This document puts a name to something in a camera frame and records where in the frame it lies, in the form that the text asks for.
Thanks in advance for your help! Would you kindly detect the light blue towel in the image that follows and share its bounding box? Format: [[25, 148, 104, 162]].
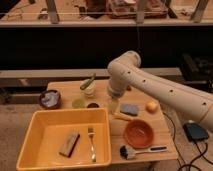
[[42, 93, 59, 107]]

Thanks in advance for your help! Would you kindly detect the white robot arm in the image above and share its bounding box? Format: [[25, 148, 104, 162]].
[[107, 51, 213, 133]]

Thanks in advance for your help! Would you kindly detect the yellow banana piece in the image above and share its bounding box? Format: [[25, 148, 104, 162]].
[[113, 113, 133, 121]]

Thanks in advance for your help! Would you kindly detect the blue sponge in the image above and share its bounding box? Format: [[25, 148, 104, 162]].
[[120, 104, 139, 116]]

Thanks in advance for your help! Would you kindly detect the dark brown small cup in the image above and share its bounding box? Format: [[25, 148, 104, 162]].
[[87, 102, 100, 108]]

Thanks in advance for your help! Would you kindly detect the green cucumber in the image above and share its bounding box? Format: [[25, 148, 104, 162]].
[[80, 73, 96, 90]]

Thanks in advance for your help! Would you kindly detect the silver fork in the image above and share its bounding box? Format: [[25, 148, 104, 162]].
[[88, 127, 96, 163]]

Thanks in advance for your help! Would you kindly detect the wooden table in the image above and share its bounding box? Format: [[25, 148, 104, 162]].
[[47, 80, 178, 171]]

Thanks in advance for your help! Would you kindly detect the yellow round fruit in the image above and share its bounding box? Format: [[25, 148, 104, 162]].
[[146, 101, 158, 113]]

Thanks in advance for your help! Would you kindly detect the orange clay bowl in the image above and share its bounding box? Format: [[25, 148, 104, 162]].
[[123, 120, 154, 148]]

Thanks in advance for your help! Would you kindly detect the dark bowl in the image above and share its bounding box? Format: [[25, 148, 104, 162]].
[[38, 90, 61, 110]]

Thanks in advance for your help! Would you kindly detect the brown wooden block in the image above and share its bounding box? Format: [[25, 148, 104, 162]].
[[59, 131, 80, 157]]

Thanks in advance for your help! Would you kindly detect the yellow plastic tub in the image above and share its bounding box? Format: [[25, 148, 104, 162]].
[[16, 108, 111, 171]]

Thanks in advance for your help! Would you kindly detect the black brush with handle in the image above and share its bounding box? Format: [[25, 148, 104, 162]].
[[120, 145, 167, 160]]

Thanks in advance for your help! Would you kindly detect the black cable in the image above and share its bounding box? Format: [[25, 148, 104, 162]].
[[162, 111, 213, 171]]

